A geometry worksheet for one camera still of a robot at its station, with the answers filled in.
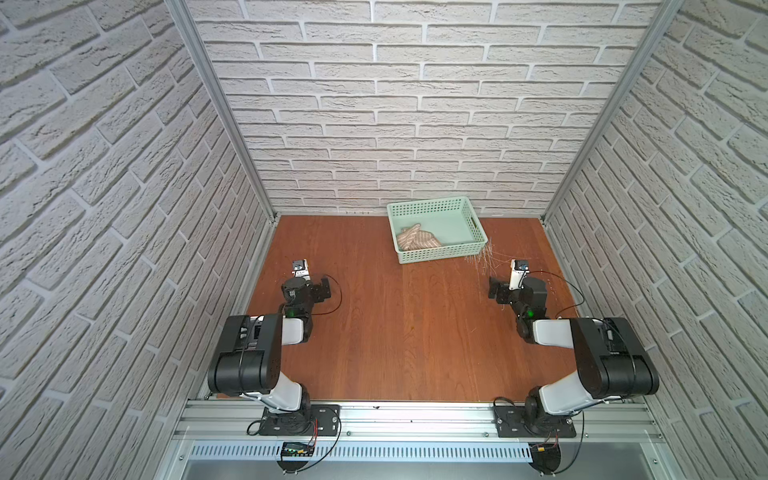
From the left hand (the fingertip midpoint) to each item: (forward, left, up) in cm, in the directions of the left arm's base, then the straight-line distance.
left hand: (305, 272), depth 94 cm
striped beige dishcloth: (+18, -36, -3) cm, 41 cm away
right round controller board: (-49, -65, -8) cm, 82 cm away
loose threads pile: (+10, -64, -6) cm, 65 cm away
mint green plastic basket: (+28, -53, -5) cm, 60 cm away
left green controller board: (-46, -4, -10) cm, 47 cm away
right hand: (-1, -63, +1) cm, 63 cm away
